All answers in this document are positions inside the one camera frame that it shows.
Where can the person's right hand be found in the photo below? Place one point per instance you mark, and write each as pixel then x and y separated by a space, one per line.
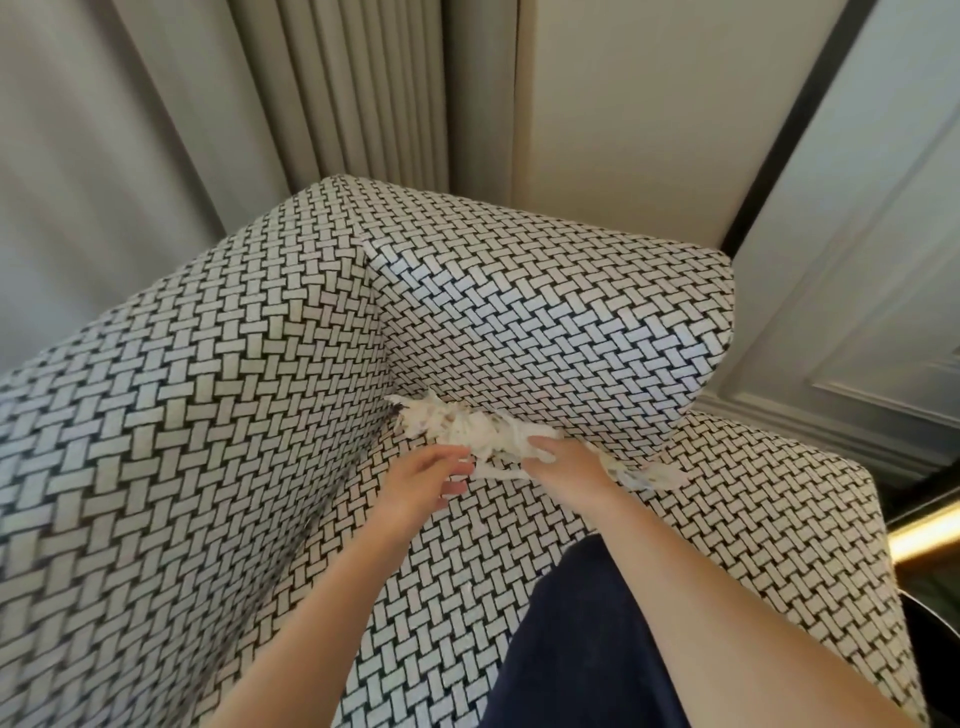
pixel 574 472

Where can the person's left hand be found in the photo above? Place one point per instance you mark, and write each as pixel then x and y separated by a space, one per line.
pixel 416 487

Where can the pile of white paper scraps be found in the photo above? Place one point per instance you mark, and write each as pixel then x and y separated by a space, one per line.
pixel 465 427

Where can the black white woven-pattern sofa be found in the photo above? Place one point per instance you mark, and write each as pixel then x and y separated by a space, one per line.
pixel 187 450

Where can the person's right forearm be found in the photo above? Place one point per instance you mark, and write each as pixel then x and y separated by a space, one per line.
pixel 742 630

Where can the person's left forearm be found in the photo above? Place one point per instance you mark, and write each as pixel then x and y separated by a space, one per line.
pixel 300 637

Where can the lit yellow light strip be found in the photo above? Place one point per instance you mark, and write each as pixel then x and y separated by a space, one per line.
pixel 926 532

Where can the black round trash bin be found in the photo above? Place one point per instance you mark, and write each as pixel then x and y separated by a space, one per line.
pixel 934 652

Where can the pleated beige curtain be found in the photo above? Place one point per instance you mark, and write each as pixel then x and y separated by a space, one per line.
pixel 352 82

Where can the sheer white curtain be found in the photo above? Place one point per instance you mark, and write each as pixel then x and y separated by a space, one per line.
pixel 82 165

